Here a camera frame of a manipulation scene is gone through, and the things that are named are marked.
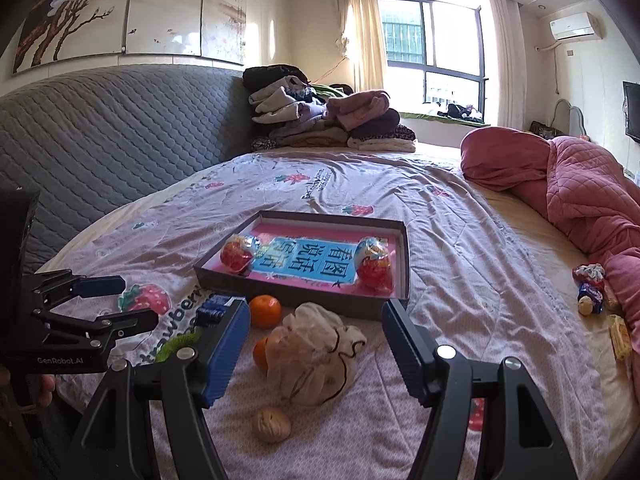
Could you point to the pink quilt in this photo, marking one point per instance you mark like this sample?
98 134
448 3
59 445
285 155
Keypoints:
575 185

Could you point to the floral wall painting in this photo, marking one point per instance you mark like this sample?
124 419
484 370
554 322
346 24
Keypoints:
150 5

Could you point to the cream curtain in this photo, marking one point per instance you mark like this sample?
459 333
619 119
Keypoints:
505 60
362 35

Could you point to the grey quilted headboard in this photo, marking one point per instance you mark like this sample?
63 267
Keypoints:
110 135

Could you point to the blue candy packet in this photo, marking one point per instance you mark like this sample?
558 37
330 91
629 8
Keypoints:
592 291

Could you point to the yellow snack packet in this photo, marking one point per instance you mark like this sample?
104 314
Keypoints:
620 337

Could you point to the black television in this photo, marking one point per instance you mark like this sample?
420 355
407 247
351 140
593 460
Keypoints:
632 110

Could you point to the orange tangerine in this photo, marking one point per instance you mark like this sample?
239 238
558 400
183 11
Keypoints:
261 355
265 311

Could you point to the strawberry printed blanket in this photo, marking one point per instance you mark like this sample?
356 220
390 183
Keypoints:
450 270

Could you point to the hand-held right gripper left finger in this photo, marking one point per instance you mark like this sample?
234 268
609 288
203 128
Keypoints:
225 355

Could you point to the pink cardboard tray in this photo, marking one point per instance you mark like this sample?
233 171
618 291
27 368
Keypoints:
300 295

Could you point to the dark clothes on windowsill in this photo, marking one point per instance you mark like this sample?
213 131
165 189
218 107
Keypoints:
460 110

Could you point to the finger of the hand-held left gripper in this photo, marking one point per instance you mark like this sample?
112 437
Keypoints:
125 322
100 286

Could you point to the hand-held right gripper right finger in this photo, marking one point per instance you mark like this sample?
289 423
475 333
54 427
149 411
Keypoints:
405 355

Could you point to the small round cream candy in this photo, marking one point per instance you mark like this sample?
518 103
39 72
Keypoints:
585 305

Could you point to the red white candy wrapper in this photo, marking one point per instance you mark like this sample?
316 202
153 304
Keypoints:
589 272

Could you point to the white air conditioner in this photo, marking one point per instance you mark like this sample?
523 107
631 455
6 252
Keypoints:
572 27

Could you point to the green windowsill mat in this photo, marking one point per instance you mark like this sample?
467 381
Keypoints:
415 116

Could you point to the white chair back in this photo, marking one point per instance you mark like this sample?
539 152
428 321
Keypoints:
567 117

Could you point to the person's left hand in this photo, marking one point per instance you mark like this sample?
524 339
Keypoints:
46 389

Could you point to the pile of folded clothes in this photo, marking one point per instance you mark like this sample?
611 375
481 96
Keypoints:
325 115

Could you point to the dark patterned bag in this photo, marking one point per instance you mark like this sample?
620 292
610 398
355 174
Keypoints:
545 129

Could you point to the brown walnut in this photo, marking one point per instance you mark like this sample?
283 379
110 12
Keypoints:
270 425

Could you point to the window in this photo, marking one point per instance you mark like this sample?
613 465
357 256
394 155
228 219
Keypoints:
450 40

